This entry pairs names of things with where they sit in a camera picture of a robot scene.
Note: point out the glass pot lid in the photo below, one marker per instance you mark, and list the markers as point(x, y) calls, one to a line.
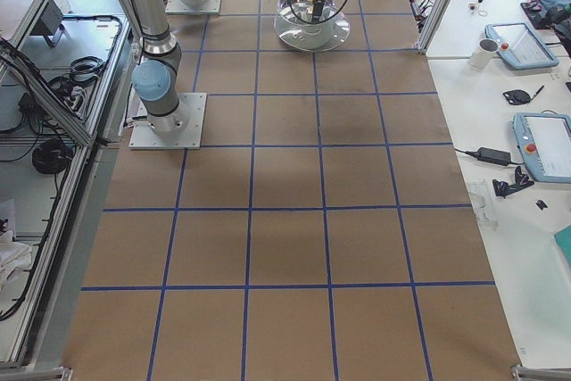
point(311, 26)

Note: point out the white mug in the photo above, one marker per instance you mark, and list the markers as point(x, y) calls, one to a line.
point(484, 52)

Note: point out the far blue teach pendant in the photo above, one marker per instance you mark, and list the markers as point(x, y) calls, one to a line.
point(525, 50)

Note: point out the blue teach pendant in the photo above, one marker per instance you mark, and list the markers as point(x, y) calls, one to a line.
point(544, 142)
point(525, 50)

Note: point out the black power brick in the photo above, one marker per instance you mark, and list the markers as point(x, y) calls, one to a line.
point(493, 156)

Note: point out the black pen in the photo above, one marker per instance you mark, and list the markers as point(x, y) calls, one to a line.
point(539, 90)

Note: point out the brown paper table cover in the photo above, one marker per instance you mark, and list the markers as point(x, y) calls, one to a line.
point(323, 231)

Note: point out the near blue teach pendant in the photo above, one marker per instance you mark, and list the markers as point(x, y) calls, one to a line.
point(544, 142)

